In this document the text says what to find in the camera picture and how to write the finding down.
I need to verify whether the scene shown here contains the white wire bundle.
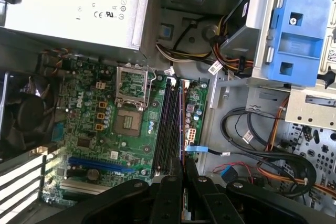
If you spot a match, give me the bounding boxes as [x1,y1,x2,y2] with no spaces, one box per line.
[155,40,218,65]

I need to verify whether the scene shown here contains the black PC case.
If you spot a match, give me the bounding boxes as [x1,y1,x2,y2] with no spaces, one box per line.
[0,0,336,224]

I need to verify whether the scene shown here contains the metal socket cover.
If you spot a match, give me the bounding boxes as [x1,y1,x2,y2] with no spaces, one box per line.
[114,62,150,107]

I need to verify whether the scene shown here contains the green motherboard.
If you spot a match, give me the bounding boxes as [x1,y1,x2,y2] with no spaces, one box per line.
[39,58,211,206]

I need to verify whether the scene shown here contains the CPU socket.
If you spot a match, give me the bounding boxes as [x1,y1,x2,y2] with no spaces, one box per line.
[112,107,145,138]

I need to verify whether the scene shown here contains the metal disk bay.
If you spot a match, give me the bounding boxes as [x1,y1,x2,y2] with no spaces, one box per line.
[286,121,336,209]

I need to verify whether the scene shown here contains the blue plastic drive latch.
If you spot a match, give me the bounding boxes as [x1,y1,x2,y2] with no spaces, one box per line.
[266,0,334,88]

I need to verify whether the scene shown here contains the blue connector tab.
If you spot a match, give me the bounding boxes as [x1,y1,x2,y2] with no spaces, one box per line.
[185,145,209,154]

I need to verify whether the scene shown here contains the black case fan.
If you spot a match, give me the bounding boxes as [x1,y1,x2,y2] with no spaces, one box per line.
[0,70,57,156]

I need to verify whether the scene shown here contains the grey expansion slot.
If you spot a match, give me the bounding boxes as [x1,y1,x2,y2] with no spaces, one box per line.
[60,178,111,196]

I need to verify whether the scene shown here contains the black cable bundle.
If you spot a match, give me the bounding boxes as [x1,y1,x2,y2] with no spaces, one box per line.
[219,107,317,199]

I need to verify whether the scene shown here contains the orange yellow drive wires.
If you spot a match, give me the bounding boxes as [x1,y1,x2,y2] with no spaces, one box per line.
[211,15,254,77]

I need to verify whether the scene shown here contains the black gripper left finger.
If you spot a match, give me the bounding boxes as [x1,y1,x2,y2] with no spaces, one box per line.
[36,158,184,224]

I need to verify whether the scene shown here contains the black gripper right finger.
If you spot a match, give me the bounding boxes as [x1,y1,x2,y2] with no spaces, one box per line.
[185,158,336,224]

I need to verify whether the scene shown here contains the grey power supply unit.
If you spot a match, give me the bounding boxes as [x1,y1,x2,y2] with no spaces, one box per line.
[0,0,154,54]

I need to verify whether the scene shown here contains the metal drive cage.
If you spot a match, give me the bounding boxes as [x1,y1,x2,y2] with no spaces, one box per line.
[220,0,336,130]

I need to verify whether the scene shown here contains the blue square board component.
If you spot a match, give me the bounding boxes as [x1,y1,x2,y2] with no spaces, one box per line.
[51,123,66,144]

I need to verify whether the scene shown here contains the metal locking lever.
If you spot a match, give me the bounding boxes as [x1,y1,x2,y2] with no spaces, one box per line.
[136,65,158,111]

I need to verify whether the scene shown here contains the blue expansion slot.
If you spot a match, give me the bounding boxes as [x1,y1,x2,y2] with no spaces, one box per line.
[68,155,137,174]

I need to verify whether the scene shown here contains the thin orange wire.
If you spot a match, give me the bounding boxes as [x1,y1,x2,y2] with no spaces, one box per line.
[265,95,291,153]

